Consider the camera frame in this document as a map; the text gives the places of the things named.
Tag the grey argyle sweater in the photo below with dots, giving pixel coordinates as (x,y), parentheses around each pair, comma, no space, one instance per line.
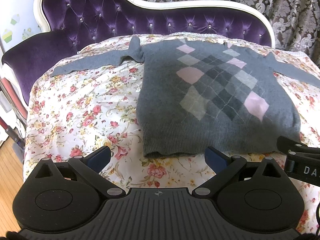
(197,94)

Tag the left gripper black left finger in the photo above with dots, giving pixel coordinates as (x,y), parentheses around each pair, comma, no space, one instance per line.
(87,169)

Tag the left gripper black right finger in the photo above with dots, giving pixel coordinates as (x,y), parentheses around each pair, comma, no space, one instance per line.
(225,168)

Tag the purple tufted headboard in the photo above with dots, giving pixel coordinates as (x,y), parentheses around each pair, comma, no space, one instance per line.
(67,26)

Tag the red vacuum tube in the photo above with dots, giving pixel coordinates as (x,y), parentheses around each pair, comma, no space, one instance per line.
(19,144)

